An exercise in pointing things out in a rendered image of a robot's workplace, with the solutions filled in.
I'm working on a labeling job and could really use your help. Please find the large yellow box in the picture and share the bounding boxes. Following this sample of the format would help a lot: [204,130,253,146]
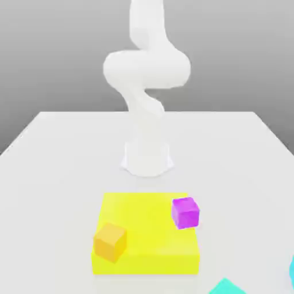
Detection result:
[91,192,200,276]

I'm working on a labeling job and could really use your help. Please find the small purple cube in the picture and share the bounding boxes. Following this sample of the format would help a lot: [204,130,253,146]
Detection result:
[171,196,200,230]

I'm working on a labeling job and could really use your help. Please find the small cyan cube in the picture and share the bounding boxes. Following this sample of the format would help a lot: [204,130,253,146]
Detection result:
[208,277,247,294]
[288,255,294,285]

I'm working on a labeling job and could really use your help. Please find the small orange cube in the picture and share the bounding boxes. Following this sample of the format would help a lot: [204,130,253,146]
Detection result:
[93,222,127,264]

